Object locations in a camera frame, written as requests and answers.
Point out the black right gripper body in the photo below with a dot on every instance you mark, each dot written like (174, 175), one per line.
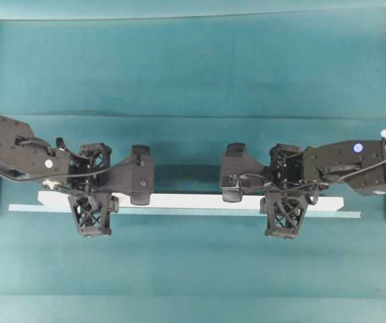
(287, 178)

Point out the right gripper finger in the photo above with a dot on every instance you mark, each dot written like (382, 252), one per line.
(281, 152)
(285, 214)

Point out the left gripper black taped finger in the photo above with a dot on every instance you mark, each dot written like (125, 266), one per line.
(98, 154)
(92, 213)

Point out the white wooden board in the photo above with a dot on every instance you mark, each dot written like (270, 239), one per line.
(59, 201)

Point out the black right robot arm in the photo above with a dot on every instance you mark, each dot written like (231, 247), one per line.
(359, 164)

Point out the teal table cloth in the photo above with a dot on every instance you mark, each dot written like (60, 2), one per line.
(167, 268)

